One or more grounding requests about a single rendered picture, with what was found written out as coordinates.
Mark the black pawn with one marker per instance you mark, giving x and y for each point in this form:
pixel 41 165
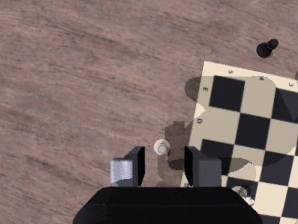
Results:
pixel 264 50

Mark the cream and black chessboard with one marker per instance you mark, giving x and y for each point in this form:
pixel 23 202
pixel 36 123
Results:
pixel 249 120

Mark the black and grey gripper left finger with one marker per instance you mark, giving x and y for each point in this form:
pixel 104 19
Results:
pixel 128 171

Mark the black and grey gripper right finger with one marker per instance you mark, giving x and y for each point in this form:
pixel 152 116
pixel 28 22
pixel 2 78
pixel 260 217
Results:
pixel 200 170

